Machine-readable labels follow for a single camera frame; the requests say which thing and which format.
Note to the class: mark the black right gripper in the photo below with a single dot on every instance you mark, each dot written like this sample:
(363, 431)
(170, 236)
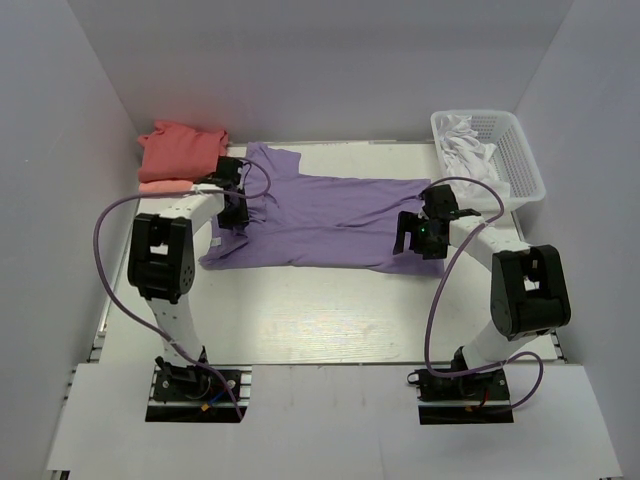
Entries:
(409, 233)

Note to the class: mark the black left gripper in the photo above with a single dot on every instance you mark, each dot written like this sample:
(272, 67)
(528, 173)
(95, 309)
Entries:
(233, 214)

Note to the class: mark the purple t-shirt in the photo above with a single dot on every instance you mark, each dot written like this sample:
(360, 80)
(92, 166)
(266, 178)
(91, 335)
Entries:
(318, 221)

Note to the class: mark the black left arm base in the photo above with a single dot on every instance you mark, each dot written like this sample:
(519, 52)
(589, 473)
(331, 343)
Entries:
(189, 395)

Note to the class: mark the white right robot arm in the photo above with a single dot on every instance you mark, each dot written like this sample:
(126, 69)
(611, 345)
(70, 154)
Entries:
(528, 293)

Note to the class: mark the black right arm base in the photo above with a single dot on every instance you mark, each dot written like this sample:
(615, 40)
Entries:
(477, 399)

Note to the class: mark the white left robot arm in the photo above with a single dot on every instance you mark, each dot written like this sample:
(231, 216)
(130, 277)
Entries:
(162, 263)

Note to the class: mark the white crumpled t-shirt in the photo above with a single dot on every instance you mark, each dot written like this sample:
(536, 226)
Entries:
(464, 155)

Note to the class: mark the folded red t-shirt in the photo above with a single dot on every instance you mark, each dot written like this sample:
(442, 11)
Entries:
(173, 151)

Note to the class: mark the white plastic basket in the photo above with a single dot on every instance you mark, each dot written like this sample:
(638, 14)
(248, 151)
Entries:
(513, 161)

